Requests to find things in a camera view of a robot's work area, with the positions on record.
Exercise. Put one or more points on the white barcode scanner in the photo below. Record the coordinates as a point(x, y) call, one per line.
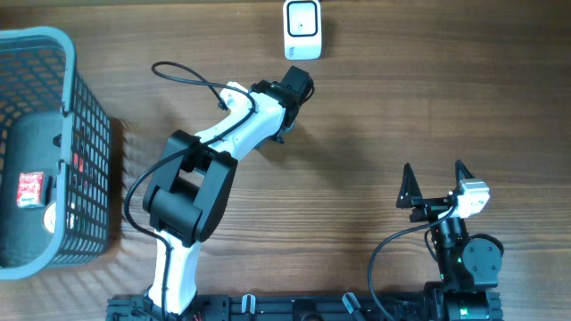
point(302, 30)

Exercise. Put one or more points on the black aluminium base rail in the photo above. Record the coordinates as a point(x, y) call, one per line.
point(403, 306)

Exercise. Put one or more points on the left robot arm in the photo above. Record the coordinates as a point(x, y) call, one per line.
point(189, 186)

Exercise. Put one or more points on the round tin can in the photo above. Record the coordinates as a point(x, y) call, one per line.
point(49, 218)

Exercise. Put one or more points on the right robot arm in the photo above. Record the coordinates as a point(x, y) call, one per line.
point(469, 265)

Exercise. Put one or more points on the grey plastic shopping basket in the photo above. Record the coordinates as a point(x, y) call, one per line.
point(52, 122)

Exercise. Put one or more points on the red white snack packet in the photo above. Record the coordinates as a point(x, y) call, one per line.
point(30, 189)

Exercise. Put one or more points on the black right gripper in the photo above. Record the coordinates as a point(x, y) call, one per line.
point(410, 196)

